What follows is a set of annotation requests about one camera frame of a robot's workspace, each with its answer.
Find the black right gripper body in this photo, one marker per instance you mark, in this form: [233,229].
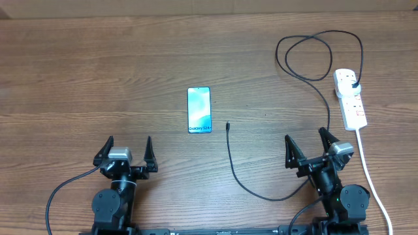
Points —
[308,166]

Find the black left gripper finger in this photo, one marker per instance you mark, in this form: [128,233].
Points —
[149,157]
[103,152]

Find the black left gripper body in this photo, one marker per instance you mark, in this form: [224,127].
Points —
[137,172]

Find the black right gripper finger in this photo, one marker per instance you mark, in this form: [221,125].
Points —
[328,140]
[293,154]

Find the Samsung Galaxy S24+ smartphone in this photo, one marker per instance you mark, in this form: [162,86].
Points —
[199,112]

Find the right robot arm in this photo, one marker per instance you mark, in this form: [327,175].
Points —
[345,206]

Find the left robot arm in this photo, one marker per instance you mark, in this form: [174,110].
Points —
[113,207]

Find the white charger plug adapter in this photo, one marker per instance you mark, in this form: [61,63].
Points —
[346,89]

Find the white power strip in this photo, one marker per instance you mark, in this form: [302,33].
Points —
[352,109]

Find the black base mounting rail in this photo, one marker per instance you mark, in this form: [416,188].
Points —
[281,230]

